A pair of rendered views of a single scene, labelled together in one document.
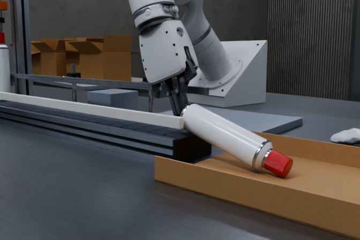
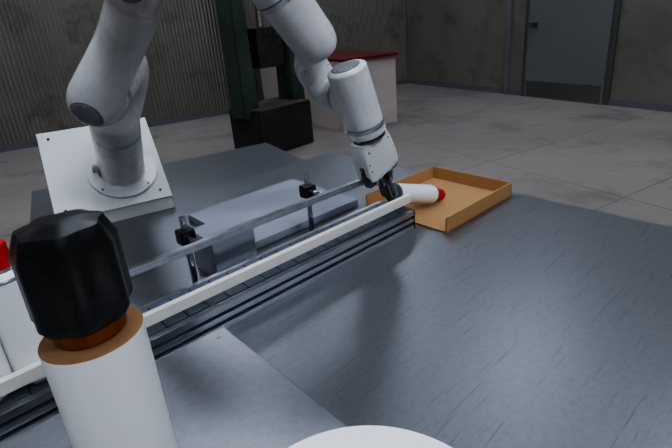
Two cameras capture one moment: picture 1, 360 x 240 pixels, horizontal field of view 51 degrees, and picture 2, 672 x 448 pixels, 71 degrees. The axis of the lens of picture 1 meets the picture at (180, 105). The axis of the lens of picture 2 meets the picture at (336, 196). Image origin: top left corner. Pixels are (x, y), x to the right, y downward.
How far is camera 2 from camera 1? 1.27 m
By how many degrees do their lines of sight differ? 78
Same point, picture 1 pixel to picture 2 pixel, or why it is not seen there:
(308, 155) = not seen: hidden behind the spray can
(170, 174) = (455, 222)
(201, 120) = (412, 190)
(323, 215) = (503, 194)
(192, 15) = (136, 106)
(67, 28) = not seen: outside the picture
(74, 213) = (508, 251)
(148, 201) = (482, 233)
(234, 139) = (429, 191)
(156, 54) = (383, 156)
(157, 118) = (397, 203)
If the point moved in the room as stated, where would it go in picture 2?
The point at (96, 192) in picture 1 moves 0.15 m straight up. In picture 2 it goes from (473, 249) to (475, 184)
